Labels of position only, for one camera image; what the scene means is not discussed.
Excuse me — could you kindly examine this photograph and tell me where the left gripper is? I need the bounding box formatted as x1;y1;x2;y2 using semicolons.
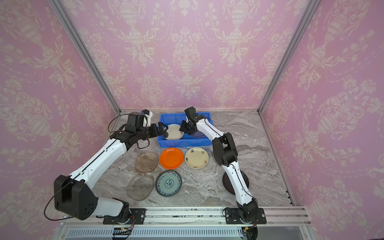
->
136;121;169;141

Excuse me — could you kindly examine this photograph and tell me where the cream plate with black patch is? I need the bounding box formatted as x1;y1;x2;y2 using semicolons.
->
165;124;184;140

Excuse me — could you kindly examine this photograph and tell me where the orange plastic plate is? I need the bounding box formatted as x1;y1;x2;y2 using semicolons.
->
159;148;184;170

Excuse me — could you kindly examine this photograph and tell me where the cream floral plate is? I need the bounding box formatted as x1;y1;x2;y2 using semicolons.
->
185;147;209;169

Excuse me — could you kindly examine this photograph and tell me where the black round plate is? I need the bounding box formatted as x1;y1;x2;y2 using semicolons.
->
222;171;250;195

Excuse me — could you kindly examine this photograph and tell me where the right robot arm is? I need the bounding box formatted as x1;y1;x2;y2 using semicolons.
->
180;107;259;223

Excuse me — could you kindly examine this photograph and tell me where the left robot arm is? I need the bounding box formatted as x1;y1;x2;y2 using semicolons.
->
52;110;168;224

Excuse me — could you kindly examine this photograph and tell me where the blue plastic bin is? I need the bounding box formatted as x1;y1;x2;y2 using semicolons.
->
157;113;212;149

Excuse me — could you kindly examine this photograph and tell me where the brown transparent glass plate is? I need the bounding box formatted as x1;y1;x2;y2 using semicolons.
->
135;152;159;174

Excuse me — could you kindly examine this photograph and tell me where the blue patterned ceramic plate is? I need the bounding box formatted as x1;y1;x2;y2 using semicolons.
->
156;170;182;197

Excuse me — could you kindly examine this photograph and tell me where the clear grey glass plate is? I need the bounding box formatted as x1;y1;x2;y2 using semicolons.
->
126;174;155;201

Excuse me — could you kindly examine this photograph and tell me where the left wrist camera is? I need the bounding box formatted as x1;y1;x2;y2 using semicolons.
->
142;109;153;127

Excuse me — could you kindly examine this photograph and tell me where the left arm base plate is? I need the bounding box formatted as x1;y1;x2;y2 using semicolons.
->
103;208;147;225

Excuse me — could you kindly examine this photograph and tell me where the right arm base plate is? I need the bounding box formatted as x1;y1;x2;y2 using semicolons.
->
222;207;267;225

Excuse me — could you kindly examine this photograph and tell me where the aluminium mounting rail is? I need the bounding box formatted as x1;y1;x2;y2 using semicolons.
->
53;206;316;240

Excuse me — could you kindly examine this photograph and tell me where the left aluminium frame post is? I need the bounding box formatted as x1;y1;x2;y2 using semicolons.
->
49;0;121;115

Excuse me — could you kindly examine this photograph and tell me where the aluminium frame post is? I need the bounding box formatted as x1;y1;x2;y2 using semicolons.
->
49;0;121;115
258;0;321;115

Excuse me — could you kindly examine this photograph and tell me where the right aluminium frame post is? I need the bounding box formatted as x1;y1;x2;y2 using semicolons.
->
258;0;321;115

